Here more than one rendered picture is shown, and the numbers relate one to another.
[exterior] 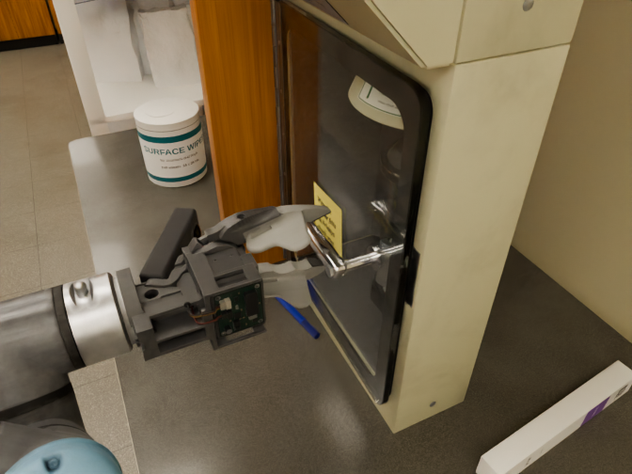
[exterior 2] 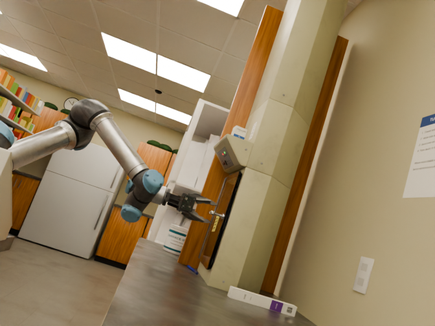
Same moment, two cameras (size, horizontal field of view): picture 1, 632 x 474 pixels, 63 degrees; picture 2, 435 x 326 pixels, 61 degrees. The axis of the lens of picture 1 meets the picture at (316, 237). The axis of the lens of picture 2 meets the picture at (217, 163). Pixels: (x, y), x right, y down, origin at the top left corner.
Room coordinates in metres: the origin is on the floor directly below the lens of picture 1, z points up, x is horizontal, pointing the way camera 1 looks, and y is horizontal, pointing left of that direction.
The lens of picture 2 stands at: (-1.02, -0.44, 1.15)
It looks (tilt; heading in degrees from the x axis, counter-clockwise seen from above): 10 degrees up; 18
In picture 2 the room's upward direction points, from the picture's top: 19 degrees clockwise
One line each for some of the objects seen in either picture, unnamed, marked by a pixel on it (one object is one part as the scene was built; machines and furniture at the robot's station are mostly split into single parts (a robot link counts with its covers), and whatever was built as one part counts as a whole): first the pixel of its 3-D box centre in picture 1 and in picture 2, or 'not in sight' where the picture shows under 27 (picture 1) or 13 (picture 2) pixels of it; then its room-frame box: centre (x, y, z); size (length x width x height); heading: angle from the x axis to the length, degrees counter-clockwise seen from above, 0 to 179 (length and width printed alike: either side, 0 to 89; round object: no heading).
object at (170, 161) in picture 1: (172, 142); (177, 239); (0.99, 0.31, 1.02); 0.13 x 0.13 x 0.15
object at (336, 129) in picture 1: (332, 208); (218, 218); (0.50, -0.02, 1.19); 0.30 x 0.01 x 0.40; 24
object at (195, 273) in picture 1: (194, 293); (179, 201); (0.35, 0.11, 1.20); 0.12 x 0.09 x 0.08; 116
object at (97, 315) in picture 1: (102, 314); (160, 194); (0.32, 0.19, 1.20); 0.08 x 0.05 x 0.08; 26
